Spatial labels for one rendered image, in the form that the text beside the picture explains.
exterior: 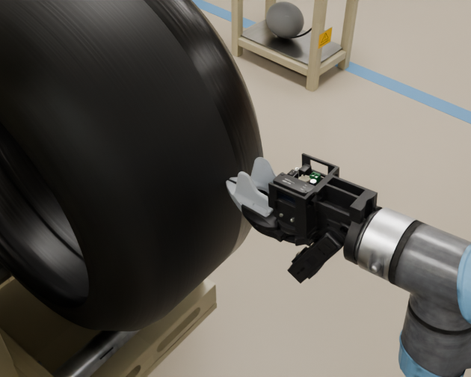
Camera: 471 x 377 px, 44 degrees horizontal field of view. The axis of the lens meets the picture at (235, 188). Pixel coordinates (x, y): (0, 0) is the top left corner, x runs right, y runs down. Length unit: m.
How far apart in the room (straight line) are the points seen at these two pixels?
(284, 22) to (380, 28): 0.84
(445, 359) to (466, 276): 0.12
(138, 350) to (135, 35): 0.58
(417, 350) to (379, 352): 1.45
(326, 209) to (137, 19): 0.32
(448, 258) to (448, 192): 2.15
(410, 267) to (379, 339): 1.56
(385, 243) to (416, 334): 0.11
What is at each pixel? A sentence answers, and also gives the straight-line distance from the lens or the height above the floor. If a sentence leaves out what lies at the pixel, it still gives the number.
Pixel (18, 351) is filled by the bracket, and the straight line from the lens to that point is 1.04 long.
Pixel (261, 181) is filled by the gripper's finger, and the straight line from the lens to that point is 0.77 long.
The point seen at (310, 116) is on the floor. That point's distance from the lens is 3.08.
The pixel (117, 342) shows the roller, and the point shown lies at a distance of 1.05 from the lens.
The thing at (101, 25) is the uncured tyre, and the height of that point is 1.45.
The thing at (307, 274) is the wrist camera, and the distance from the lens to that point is 0.75.
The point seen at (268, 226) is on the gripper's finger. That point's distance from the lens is 0.71.
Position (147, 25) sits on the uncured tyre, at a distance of 0.75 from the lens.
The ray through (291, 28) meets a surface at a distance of 3.35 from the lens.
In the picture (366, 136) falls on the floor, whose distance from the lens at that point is 2.99.
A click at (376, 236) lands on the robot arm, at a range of 0.64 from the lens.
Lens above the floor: 1.78
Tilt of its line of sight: 43 degrees down
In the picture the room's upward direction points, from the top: straight up
